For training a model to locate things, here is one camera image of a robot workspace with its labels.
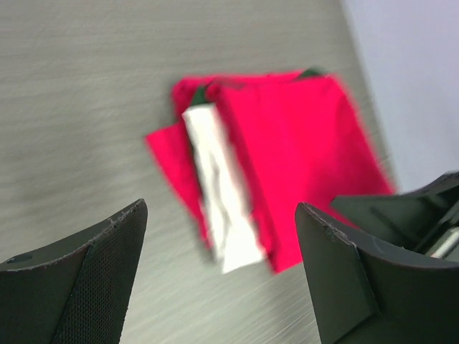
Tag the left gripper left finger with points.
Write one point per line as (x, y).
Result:
(77, 289)

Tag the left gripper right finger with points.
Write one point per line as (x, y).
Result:
(366, 290)

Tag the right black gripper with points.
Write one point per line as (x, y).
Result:
(413, 220)

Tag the white printed t-shirt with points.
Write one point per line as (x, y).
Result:
(226, 203)

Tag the crimson red polo shirt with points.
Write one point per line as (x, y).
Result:
(297, 141)

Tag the red t-shirt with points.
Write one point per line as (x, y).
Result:
(171, 148)

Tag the dark green t-shirt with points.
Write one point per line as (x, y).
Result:
(199, 94)

